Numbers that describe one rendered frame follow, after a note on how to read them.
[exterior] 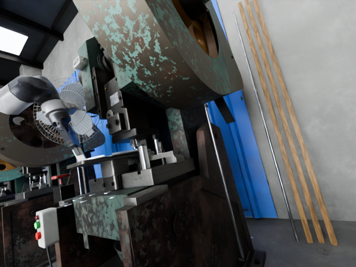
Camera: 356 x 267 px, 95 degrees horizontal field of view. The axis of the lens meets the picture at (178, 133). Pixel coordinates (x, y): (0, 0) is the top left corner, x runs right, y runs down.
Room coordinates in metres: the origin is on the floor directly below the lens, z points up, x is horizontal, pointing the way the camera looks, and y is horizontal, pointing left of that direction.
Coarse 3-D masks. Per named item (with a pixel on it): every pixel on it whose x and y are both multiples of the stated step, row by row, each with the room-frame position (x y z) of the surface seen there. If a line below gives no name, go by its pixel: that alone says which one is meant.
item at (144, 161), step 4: (140, 148) 0.61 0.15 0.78; (144, 148) 0.62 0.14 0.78; (140, 152) 0.62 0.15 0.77; (144, 152) 0.61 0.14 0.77; (140, 156) 0.62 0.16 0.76; (144, 156) 0.61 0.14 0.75; (148, 156) 0.63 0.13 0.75; (140, 160) 0.62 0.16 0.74; (144, 160) 0.61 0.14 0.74; (148, 160) 0.63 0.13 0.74; (140, 164) 0.62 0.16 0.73; (144, 164) 0.61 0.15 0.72; (148, 164) 0.62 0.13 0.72; (144, 168) 0.61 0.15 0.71
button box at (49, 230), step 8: (48, 208) 0.72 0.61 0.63; (40, 216) 0.66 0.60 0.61; (48, 216) 0.67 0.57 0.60; (56, 216) 0.69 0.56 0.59; (40, 224) 0.67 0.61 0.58; (48, 224) 0.67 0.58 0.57; (56, 224) 0.69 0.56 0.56; (48, 232) 0.67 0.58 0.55; (56, 232) 0.69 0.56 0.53; (40, 240) 0.68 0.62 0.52; (48, 240) 0.67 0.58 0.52; (56, 240) 0.69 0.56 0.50; (48, 248) 0.72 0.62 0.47; (48, 256) 0.72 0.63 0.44
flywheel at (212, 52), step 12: (180, 0) 0.53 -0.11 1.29; (192, 0) 0.52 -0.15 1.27; (204, 0) 0.55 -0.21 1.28; (180, 12) 0.56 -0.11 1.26; (192, 12) 0.56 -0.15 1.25; (204, 12) 0.58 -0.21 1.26; (192, 24) 0.72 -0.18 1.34; (204, 24) 0.83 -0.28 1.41; (192, 36) 0.69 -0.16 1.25; (204, 36) 0.84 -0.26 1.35; (216, 36) 0.88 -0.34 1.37; (204, 48) 0.79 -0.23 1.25; (216, 48) 0.83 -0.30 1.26
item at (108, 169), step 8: (88, 160) 0.56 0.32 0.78; (96, 160) 0.58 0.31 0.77; (104, 160) 0.61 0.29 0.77; (112, 160) 0.66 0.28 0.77; (120, 160) 0.69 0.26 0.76; (104, 168) 0.69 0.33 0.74; (112, 168) 0.66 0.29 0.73; (120, 168) 0.68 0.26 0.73; (128, 168) 0.71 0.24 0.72; (104, 176) 0.70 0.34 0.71; (112, 176) 0.66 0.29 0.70; (104, 184) 0.69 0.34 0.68; (112, 184) 0.66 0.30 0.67; (120, 184) 0.67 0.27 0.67
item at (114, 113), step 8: (112, 80) 0.76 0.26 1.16; (104, 88) 0.80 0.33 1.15; (112, 88) 0.76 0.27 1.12; (112, 96) 0.77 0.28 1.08; (112, 104) 0.77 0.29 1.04; (112, 112) 0.76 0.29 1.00; (120, 112) 0.75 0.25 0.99; (128, 112) 0.73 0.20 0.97; (136, 112) 0.77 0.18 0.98; (144, 112) 0.81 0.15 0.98; (112, 120) 0.74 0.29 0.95; (120, 120) 0.71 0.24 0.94; (128, 120) 0.72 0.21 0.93; (136, 120) 0.76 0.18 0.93; (144, 120) 0.80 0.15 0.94; (112, 128) 0.74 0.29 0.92; (120, 128) 0.71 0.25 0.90; (128, 128) 0.73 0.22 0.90; (112, 136) 0.80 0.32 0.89
